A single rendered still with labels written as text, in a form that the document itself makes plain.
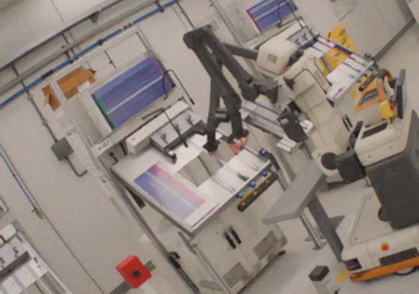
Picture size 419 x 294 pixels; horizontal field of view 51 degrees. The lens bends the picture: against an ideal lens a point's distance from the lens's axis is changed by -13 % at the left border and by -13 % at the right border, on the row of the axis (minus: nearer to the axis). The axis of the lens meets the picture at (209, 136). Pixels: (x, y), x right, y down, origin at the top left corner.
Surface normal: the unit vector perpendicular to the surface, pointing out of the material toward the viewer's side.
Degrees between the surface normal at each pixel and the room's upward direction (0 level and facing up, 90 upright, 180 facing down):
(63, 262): 90
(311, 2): 90
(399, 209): 90
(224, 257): 90
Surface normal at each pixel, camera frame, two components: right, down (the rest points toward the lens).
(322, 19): 0.51, -0.15
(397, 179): -0.44, 0.44
